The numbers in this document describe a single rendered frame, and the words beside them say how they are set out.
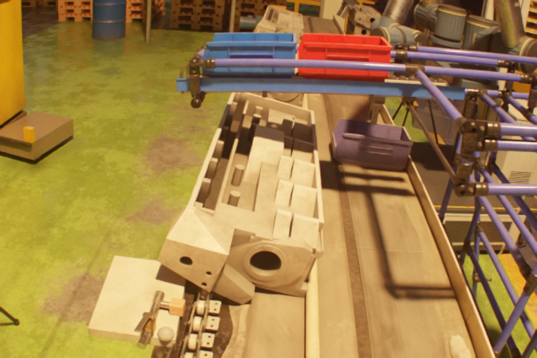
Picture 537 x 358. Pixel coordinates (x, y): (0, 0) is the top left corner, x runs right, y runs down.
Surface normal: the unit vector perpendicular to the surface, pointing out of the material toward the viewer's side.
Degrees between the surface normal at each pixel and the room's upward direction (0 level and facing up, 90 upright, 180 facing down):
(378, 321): 0
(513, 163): 90
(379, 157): 92
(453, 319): 2
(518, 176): 90
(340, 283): 0
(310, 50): 92
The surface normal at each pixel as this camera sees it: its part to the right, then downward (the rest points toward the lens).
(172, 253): -0.07, 0.44
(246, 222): 0.26, -0.86
